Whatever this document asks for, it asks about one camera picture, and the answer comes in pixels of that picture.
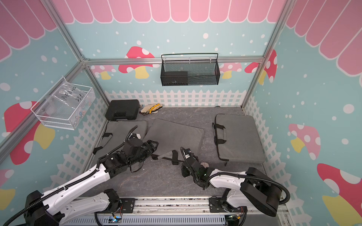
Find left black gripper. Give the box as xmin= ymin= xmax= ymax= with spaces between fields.
xmin=128 ymin=140 xmax=159 ymax=167

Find pink computer mouse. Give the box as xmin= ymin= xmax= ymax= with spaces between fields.
xmin=200 ymin=163 xmax=209 ymax=168

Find grey laptop bag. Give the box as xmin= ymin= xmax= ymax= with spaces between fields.
xmin=213 ymin=114 xmax=265 ymax=164
xmin=91 ymin=121 xmax=147 ymax=166
xmin=144 ymin=119 xmax=205 ymax=165

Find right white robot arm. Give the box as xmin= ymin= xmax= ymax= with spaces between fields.
xmin=181 ymin=148 xmax=291 ymax=217

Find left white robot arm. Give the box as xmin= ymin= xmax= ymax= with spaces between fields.
xmin=4 ymin=128 xmax=159 ymax=226

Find black plastic tool case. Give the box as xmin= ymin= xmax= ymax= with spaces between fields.
xmin=105 ymin=99 xmax=140 ymax=121

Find yellow black pliers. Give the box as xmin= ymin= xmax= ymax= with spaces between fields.
xmin=149 ymin=104 xmax=163 ymax=114

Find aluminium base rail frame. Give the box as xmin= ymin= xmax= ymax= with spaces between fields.
xmin=63 ymin=196 xmax=292 ymax=226

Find white wire basket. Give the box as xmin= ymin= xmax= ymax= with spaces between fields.
xmin=30 ymin=77 xmax=96 ymax=131

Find black wire mesh basket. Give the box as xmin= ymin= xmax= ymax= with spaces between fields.
xmin=160 ymin=53 xmax=221 ymax=86

